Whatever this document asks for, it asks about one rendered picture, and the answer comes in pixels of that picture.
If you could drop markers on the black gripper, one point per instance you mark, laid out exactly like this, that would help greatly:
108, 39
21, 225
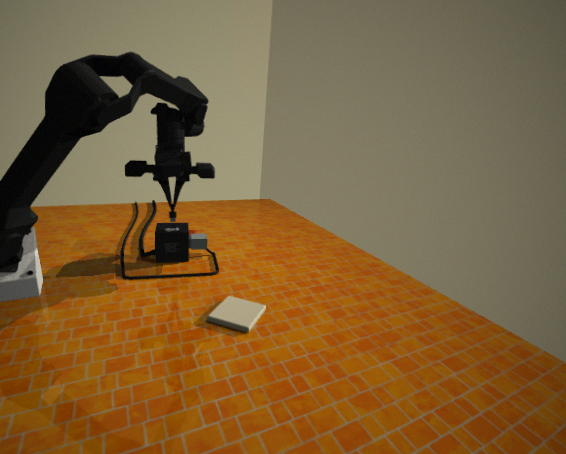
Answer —
138, 168

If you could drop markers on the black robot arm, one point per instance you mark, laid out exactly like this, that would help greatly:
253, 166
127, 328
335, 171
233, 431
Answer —
78, 103

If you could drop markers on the beige flat square slab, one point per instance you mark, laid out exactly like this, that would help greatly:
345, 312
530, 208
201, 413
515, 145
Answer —
237, 313

